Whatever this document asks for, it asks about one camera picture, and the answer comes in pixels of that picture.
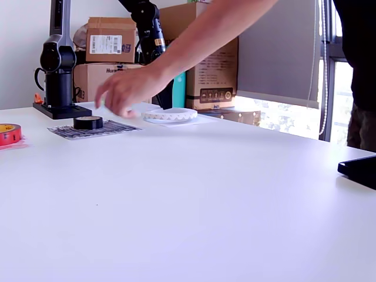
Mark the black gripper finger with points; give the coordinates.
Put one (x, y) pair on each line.
(161, 100)
(169, 98)

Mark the wide white tape roll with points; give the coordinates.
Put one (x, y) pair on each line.
(170, 117)

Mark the small black tape roll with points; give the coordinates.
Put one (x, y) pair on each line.
(88, 124)

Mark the red tape roll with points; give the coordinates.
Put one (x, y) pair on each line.
(10, 136)

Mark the person's right forearm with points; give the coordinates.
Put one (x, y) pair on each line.
(205, 38)

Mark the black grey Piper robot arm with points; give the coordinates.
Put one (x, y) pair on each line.
(58, 85)

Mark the person's right hand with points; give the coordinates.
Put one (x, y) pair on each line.
(132, 85)

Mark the teal product box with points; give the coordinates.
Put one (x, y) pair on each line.
(179, 88)

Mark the plain white paper sheet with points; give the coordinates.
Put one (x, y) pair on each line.
(202, 120)

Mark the large GX760A cardboard box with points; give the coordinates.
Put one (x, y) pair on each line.
(214, 73)

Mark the black scribbled paper sheet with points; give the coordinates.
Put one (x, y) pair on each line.
(117, 129)

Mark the cardboard box with blue print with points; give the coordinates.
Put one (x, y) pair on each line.
(88, 79)

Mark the cardboard box with shipping label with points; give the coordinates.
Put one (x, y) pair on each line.
(111, 29)

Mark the grey roller blind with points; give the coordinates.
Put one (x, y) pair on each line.
(279, 50)

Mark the orange clamp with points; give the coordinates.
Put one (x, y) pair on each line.
(39, 98)

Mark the red scribbled paper sheet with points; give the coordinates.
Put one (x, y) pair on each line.
(23, 144)

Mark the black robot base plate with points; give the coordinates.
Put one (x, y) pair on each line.
(64, 111)

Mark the dark window frame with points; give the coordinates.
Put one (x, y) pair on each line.
(330, 88)

